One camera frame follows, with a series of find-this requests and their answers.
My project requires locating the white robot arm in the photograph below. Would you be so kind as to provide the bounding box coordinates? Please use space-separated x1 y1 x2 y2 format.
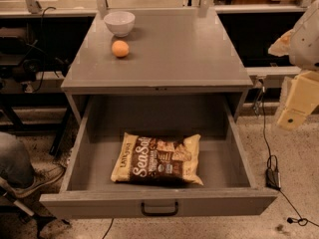
268 1 319 130

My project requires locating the orange fruit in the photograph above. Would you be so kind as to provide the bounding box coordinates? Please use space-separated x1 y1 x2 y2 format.
112 40 130 58

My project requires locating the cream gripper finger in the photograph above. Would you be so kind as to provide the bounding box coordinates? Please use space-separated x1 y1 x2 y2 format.
276 71 319 130

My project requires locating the black power adapter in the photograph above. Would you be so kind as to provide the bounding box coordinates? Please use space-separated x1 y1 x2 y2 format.
265 168 281 190

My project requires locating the brown sea salt chip bag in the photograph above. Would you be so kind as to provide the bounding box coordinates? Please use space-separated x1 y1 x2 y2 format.
111 133 203 185

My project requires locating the open grey top drawer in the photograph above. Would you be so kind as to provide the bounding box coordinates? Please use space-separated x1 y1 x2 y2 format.
40 94 277 219

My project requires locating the person's jeans leg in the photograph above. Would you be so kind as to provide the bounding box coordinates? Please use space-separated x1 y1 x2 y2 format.
0 132 34 189

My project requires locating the grey cabinet counter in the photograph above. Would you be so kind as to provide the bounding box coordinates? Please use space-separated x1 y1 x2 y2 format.
62 7 252 120

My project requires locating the black floor cable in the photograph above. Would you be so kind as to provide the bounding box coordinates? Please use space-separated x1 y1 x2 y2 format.
256 78 319 228

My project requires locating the grey sneaker shoe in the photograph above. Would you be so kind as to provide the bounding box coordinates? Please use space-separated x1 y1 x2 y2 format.
8 165 65 198

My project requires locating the black chair base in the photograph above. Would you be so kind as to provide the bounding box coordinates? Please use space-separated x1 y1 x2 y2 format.
0 186 57 239

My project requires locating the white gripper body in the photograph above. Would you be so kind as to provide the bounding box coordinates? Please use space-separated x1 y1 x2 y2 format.
268 30 293 57

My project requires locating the white ceramic bowl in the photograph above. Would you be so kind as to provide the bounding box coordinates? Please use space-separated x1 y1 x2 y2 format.
104 11 136 37

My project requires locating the black cable left shelf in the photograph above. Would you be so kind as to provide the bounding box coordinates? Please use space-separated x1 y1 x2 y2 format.
23 6 71 94

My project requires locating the dark machine left shelf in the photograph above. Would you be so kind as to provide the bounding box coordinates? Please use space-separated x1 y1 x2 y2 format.
0 26 41 83

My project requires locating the black drawer handle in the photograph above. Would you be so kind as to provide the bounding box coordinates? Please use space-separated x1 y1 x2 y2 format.
141 202 179 217

